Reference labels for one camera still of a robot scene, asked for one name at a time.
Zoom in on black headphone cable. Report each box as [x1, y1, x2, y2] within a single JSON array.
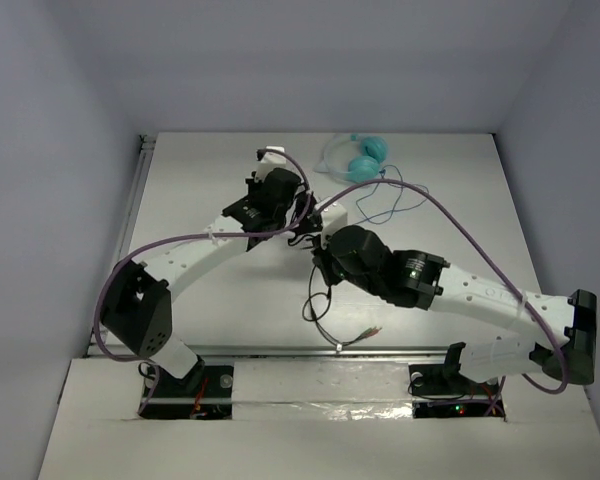
[[302, 259, 384, 354]]

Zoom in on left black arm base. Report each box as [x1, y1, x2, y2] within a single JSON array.
[[138, 362, 234, 421]]

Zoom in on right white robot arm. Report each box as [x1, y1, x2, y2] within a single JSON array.
[[312, 225, 597, 393]]

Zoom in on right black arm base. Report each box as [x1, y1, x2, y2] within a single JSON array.
[[407, 364, 507, 420]]

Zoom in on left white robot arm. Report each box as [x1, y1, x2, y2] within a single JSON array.
[[95, 167, 316, 394]]

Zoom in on teal headphones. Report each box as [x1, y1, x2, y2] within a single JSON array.
[[313, 133, 389, 184]]

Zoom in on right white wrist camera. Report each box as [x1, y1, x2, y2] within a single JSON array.
[[315, 198, 348, 238]]

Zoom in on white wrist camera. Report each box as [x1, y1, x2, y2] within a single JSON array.
[[315, 198, 348, 238], [254, 146, 287, 182]]

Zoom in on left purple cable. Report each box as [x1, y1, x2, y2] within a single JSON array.
[[93, 149, 317, 364]]

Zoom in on purple cable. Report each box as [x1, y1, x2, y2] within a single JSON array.
[[93, 149, 317, 364], [312, 178, 567, 396]]

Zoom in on blue thin headphone cable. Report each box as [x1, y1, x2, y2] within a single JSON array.
[[355, 164, 431, 225]]

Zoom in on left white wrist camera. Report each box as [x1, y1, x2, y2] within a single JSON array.
[[254, 146, 287, 182]]

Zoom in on aluminium rail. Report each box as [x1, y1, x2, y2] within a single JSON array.
[[84, 343, 461, 362]]

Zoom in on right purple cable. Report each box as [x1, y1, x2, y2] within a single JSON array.
[[312, 178, 567, 396]]

